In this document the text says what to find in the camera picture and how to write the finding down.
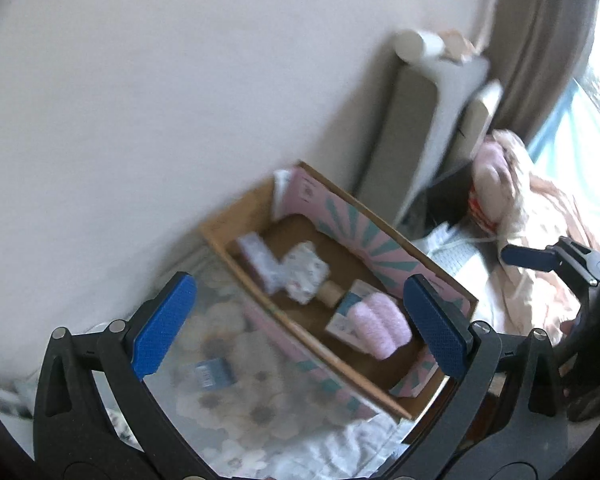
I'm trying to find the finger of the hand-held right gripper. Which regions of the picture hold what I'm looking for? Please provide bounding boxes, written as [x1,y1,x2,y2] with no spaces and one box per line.
[499,236,600,287]

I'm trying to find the cardboard box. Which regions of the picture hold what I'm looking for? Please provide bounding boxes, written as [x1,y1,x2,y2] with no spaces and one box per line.
[200,160,481,421]

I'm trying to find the white folded cloth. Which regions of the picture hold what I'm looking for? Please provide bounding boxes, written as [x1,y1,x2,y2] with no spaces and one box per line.
[272,168,296,219]

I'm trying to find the pink fuzzy socks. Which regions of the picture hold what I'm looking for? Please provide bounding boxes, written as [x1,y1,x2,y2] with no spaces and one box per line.
[347,292,414,361]

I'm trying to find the pink plush toy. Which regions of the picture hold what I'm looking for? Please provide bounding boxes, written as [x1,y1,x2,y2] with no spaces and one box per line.
[469,130,531,227]

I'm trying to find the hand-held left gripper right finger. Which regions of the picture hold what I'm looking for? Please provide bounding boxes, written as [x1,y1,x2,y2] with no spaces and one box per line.
[403,273,572,480]

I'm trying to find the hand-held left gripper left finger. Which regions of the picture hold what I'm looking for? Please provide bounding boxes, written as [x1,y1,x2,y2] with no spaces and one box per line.
[32,271,199,480]

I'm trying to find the floral printed blanket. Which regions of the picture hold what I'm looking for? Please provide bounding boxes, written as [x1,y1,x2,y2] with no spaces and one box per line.
[0,259,417,480]

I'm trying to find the white patterned cloth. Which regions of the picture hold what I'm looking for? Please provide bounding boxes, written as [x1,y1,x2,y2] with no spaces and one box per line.
[278,240,331,305]

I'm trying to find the white and purple box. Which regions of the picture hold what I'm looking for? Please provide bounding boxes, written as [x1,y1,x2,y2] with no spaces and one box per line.
[237,232,286,294]

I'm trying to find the white roll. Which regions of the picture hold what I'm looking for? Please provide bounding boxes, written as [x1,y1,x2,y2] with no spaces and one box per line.
[393,28,449,64]

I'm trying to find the beige curtain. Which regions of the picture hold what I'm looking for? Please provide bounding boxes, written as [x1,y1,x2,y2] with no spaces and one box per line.
[489,0,600,147]

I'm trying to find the small blue box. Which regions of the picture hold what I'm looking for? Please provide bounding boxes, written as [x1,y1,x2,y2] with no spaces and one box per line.
[195,357,236,391]

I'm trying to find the white grey cloth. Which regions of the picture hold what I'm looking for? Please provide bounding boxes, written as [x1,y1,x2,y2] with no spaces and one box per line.
[414,222,497,282]

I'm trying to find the peach blanket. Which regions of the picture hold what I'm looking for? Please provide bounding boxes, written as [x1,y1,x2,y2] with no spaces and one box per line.
[480,130,600,347]

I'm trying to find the small wooden cylinder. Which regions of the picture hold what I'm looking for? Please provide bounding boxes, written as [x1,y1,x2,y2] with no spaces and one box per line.
[317,280,349,309]

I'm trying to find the light blue sheer curtain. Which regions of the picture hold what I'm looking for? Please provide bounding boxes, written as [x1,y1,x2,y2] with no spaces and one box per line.
[526,79,600,197]

